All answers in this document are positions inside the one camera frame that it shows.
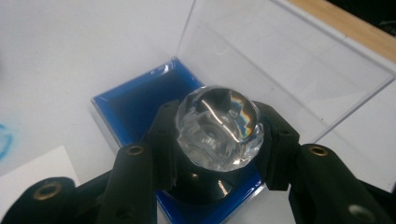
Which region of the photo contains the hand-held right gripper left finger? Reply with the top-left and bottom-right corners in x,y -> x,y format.
96,100 -> 180,224

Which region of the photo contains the white table cover board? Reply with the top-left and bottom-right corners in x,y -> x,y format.
0,0 -> 396,224

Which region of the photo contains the black stamp with clear knob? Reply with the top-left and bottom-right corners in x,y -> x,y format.
167,85 -> 265,206

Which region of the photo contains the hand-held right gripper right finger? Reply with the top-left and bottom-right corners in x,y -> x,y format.
253,101 -> 394,224

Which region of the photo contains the wooden table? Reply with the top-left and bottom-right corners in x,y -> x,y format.
288,0 -> 396,64

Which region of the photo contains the white paper sheet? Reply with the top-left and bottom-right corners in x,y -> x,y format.
0,145 -> 81,218

